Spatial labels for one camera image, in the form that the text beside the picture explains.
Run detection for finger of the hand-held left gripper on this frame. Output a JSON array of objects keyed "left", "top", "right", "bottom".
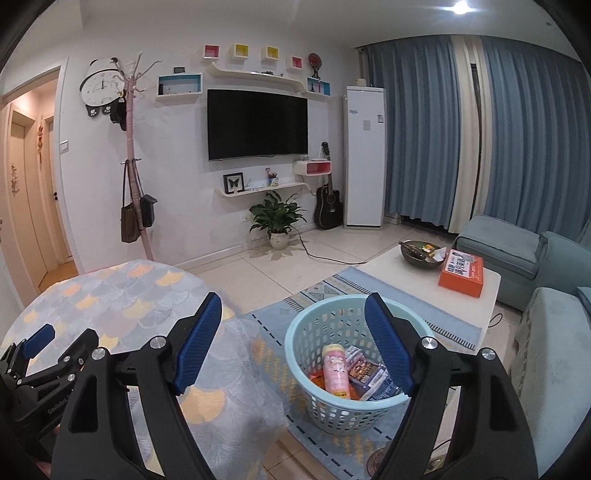
[
  {"left": 14, "top": 330, "right": 100, "bottom": 393},
  {"left": 0, "top": 323, "right": 56, "bottom": 384}
]

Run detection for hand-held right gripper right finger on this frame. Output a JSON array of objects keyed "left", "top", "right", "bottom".
[{"left": 364, "top": 292, "right": 539, "bottom": 480}]

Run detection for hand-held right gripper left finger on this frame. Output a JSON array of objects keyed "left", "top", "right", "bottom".
[{"left": 53, "top": 292, "right": 223, "bottom": 480}]

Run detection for dark brown snack packet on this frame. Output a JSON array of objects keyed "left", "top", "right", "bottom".
[{"left": 346, "top": 357, "right": 386, "bottom": 386}]

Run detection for blue and white packet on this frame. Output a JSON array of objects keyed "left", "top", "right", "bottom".
[{"left": 358, "top": 367, "right": 402, "bottom": 401}]

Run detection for pink bottle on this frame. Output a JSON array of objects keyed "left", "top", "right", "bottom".
[{"left": 322, "top": 344, "right": 349, "bottom": 398}]

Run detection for light blue perforated basket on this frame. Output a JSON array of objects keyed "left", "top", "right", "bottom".
[{"left": 284, "top": 295, "right": 437, "bottom": 437}]

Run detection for black shoulder bag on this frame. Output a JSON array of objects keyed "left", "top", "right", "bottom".
[{"left": 140, "top": 194, "right": 158, "bottom": 228}]

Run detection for white coffee table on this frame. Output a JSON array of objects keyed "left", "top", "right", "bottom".
[{"left": 358, "top": 242, "right": 502, "bottom": 330}]

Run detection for blue patterned rug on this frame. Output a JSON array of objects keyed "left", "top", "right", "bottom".
[{"left": 238, "top": 267, "right": 483, "bottom": 480}]

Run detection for orange plastic bag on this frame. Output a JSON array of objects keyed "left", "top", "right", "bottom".
[{"left": 308, "top": 369, "right": 358, "bottom": 398}]

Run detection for round table patterned cloth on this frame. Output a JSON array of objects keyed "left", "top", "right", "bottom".
[{"left": 0, "top": 258, "right": 289, "bottom": 480}]

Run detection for dark bowl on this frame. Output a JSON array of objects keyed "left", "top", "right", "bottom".
[{"left": 398, "top": 240, "right": 448, "bottom": 268}]

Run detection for assorted snack packets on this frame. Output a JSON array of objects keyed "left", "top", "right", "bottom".
[{"left": 406, "top": 242, "right": 446, "bottom": 264}]

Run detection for orange printed box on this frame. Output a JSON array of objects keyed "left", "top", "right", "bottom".
[{"left": 438, "top": 248, "right": 485, "bottom": 298}]

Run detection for light wooden door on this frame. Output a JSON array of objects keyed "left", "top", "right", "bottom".
[{"left": 9, "top": 111, "right": 47, "bottom": 287}]

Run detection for brown handbag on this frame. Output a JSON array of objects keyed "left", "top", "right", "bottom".
[{"left": 121, "top": 159, "right": 141, "bottom": 244}]

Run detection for black acoustic guitar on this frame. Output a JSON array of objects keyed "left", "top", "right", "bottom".
[{"left": 315, "top": 142, "right": 343, "bottom": 230}]

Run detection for blue-grey armchair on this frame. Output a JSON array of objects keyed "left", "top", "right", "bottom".
[{"left": 455, "top": 215, "right": 591, "bottom": 310}]

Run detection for potted green plant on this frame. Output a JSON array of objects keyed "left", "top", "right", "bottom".
[{"left": 249, "top": 191, "right": 308, "bottom": 250}]

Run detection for short curved white shelf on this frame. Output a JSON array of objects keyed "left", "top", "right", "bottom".
[{"left": 213, "top": 181, "right": 309, "bottom": 198}]

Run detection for grey covered sofa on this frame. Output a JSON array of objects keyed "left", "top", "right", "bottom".
[{"left": 510, "top": 286, "right": 591, "bottom": 480}]

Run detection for white standing air conditioner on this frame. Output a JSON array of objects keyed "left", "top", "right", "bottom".
[{"left": 342, "top": 85, "right": 386, "bottom": 229}]

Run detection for pink-lined box shelf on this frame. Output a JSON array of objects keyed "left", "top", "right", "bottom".
[{"left": 293, "top": 159, "right": 332, "bottom": 178}]

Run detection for blue curtain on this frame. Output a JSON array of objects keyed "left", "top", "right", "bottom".
[
  {"left": 358, "top": 37, "right": 462, "bottom": 229},
  {"left": 480, "top": 37, "right": 591, "bottom": 241}
]

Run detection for pink coat rack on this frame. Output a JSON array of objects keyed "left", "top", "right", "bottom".
[{"left": 111, "top": 58, "right": 160, "bottom": 261}]

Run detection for cream curtain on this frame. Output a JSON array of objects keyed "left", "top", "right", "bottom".
[{"left": 448, "top": 36, "right": 492, "bottom": 232}]

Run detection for black hanging pouch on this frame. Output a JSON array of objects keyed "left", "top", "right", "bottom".
[{"left": 109, "top": 99, "right": 127, "bottom": 132}]

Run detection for large blue-lined box shelf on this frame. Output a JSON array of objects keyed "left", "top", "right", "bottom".
[{"left": 156, "top": 73, "right": 204, "bottom": 100}]

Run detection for long curved white shelf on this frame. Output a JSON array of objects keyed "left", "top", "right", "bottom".
[{"left": 206, "top": 62, "right": 308, "bottom": 95}]

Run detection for floor cable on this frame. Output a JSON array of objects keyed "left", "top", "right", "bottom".
[{"left": 295, "top": 231, "right": 356, "bottom": 262}]

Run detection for black wall television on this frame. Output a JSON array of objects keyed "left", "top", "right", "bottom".
[{"left": 207, "top": 89, "right": 309, "bottom": 162}]

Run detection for white panda wall clock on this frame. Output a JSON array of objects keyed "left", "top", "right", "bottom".
[{"left": 79, "top": 58, "right": 123, "bottom": 120}]

